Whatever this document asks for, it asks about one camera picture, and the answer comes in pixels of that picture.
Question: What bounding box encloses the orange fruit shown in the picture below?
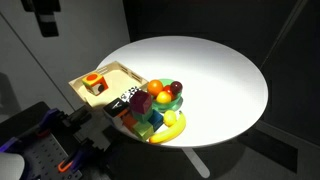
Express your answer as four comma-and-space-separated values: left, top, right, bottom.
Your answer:
147, 79, 164, 98

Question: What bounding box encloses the yellow round fruit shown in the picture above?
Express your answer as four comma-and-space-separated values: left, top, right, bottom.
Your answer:
155, 90, 173, 105

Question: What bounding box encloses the orange block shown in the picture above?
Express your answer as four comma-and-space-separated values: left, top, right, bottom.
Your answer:
121, 112, 138, 132

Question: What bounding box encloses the multicoloured cube with orange circle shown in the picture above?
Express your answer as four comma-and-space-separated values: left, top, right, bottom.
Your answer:
81, 72, 109, 97

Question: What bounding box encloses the white table leg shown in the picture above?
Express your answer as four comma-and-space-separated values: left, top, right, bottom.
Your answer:
181, 147, 212, 179

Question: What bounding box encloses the wooden tray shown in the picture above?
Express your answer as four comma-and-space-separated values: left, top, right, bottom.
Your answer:
68, 60, 149, 108

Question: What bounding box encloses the yellow banana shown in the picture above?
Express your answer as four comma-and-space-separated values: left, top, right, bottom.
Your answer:
148, 110, 188, 145

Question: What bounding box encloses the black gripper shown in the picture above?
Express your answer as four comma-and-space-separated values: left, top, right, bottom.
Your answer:
37, 10, 60, 38

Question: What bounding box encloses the yellow lemon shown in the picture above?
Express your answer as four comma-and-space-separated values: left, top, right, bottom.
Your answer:
162, 109, 178, 128

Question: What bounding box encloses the black box with white mark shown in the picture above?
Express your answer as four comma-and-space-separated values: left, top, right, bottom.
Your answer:
103, 97, 130, 128

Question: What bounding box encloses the white rounded base housing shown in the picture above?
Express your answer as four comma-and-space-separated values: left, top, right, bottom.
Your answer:
0, 152, 26, 180

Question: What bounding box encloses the dark purple plum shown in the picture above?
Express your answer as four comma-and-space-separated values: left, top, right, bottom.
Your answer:
169, 80, 184, 95

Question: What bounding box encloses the red apple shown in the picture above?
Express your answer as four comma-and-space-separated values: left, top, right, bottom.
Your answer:
162, 84, 175, 98

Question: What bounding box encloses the lime green block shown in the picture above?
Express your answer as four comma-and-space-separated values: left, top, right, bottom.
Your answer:
132, 120, 155, 142

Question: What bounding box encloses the black white patterned box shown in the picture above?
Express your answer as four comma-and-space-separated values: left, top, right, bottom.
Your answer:
119, 85, 141, 104

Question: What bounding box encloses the grey perforated mounting plate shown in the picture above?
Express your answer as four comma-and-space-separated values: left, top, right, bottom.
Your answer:
19, 133, 84, 180

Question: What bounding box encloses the blue block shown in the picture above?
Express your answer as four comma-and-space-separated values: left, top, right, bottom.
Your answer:
148, 109, 165, 132

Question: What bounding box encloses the green bowl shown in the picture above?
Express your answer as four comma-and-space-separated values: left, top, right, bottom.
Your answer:
146, 78, 184, 113

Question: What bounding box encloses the purple clamp with red trigger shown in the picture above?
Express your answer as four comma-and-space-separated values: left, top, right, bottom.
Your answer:
36, 108, 68, 138

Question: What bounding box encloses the purple clamp with orange handle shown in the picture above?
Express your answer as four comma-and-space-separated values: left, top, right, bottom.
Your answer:
57, 143, 94, 174

